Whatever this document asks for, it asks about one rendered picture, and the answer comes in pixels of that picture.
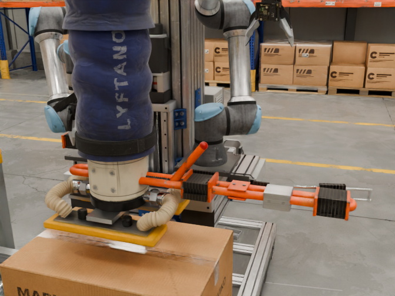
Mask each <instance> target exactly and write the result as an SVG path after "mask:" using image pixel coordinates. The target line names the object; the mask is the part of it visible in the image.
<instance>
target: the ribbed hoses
mask: <svg viewBox="0 0 395 296"><path fill-rule="evenodd" d="M73 179H76V180H83V181H84V180H87V181H89V178H88V177H83V176H75V175H71V176H70V177H69V178H68V180H67V181H64V182H61V183H59V184H57V185H55V186H54V187H53V188H51V189H50V190H49V192H48V193H47V195H46V196H45V204H46V205H47V207H48V208H50V209H51V210H53V211H55V212H56V211H57V213H59V215H61V217H63V218H65V217H66V216H67V215H68V214H69V213H70V212H71V211H72V210H73V208H72V207H70V205H69V204H68V203H67V202H65V200H62V197H63V196H65V195H67V194H70V193H73V192H74V193H75V191H74V188H73V187H75V186H73V181H72V180H73ZM74 184H75V183H74ZM166 192H169V193H170V194H166V195H165V196H164V197H163V195H162V197H163V199H162V197H161V198H160V199H162V203H161V205H162V207H161V208H160V209H159V210H158V211H156V212H155V211H154V212H150V213H146V214H145V215H143V216H142V217H141V218H140V219H139V220H138V221H137V223H136V225H137V228H138V229H139V231H148V230H150V229H151V228H152V227H156V226H161V225H162V224H163V225H164V224H166V222H168V221H169V220H170V219H171V218H172V217H173V215H174V214H175V213H176V210H177V209H178V205H179V203H181V202H183V201H185V200H186V199H182V198H181V190H179V189H171V188H169V189H168V190H167V191H166Z"/></svg>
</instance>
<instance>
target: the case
mask: <svg viewBox="0 0 395 296"><path fill-rule="evenodd" d="M166 225H167V231H166V232H165V234H164V235H163V236H162V237H161V238H160V240H159V241H158V242H157V243H156V245H155V246H154V247H148V246H145V245H138V244H132V243H126V242H122V241H115V240H109V239H105V238H99V237H92V236H86V235H83V234H76V233H70V232H66V231H60V230H54V229H50V228H47V229H46V230H44V231H43V232H41V233H40V234H39V235H38V236H36V237H35V238H34V239H33V240H31V241H30V242H29V243H28V244H26V245H25V246H23V247H22V248H21V249H20V250H18V251H17V252H16V253H14V254H13V255H12V256H10V257H9V258H8V259H6V260H5V261H4V262H3V263H1V264H0V272H1V278H2V285H3V289H4V295H5V296H232V272H233V230H227V229H222V228H214V227H207V226H199V225H195V224H187V223H180V222H175V221H168V222H166Z"/></svg>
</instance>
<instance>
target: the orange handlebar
mask: <svg viewBox="0 0 395 296"><path fill-rule="evenodd" d="M69 172H70V174H72V175H75V176H83V177H89V173H88V164H75V165H73V166H71V167H70V169H69ZM146 175H148V176H153V177H154V176H155V177H156V176H157V177H163V178H164V177H165V178H169V179H170V178H171V177H172V176H173V175H171V174H162V173H153V172H148V171H147V174H146ZM139 184H144V185H149V186H158V187H166V188H171V189H179V190H181V187H180V180H179V181H172V180H163V179H154V178H149V177H141V178H140V179H139ZM265 188H266V186H257V185H251V184H250V182H248V181H238V180H233V181H232V182H228V181H218V180H217V181H216V186H212V194H218V195H223V196H228V197H227V199H234V200H241V201H246V199H253V200H261V201H263V199H264V198H263V192H264V190H265ZM314 197H315V193H312V192H307V191H298V190H293V194H292V196H291V199H290V201H289V202H290V204H292V205H297V206H305V207H313V206H314ZM356 207H357V203H356V201H355V200H354V199H352V198H350V210H349V212H350V211H354V210H355V209H356Z"/></svg>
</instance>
